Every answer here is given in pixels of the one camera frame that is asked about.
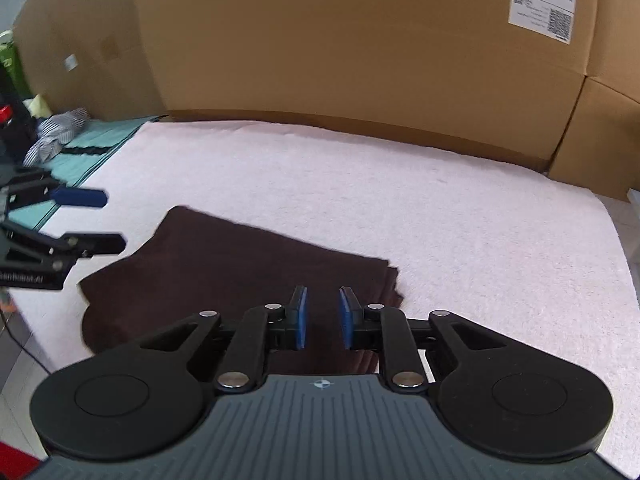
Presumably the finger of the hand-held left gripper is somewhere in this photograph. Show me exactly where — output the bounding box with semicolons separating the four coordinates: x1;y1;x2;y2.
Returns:
2;221;127;267
5;180;109;211

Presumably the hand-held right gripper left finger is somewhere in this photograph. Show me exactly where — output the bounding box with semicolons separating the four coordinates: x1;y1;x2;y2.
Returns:
140;285;310;393

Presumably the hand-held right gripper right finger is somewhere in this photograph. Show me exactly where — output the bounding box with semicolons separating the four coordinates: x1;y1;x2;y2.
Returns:
338;286;506;393

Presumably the dark brown hoodie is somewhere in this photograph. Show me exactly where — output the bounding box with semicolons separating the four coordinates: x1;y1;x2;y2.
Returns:
77;205;405;376

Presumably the teal sheet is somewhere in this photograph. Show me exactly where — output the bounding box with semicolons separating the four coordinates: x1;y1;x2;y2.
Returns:
5;116;168;233

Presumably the striped garment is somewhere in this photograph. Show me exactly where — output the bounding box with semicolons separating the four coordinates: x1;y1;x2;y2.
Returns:
22;108;91;167

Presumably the navy blue bag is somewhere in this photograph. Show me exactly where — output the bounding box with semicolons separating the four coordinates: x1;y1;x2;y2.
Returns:
0;67;41;176

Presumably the pale green packet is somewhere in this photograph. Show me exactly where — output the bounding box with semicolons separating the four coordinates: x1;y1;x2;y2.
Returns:
27;94;53;118

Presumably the pale fleece blanket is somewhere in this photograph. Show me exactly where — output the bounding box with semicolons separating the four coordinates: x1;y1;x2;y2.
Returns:
7;120;640;471

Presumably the cardboard side panel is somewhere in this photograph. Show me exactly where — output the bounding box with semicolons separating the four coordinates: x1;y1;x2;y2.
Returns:
12;0;168;122

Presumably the green bag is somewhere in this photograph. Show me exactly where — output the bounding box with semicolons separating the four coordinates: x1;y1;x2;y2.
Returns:
0;30;31;102

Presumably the person's red sweater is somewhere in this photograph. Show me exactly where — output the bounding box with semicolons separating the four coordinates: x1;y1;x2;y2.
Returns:
0;440;43;480

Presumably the large cardboard box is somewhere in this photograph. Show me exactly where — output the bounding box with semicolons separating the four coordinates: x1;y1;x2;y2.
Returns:
127;0;601;172

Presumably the taped cardboard box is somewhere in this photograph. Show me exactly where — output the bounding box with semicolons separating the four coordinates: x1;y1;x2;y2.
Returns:
547;0;640;201

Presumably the white code label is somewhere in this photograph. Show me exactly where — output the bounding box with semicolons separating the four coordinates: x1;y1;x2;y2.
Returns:
507;0;575;43

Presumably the black cable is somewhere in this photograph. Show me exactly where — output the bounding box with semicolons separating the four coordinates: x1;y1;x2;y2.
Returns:
0;307;53;376

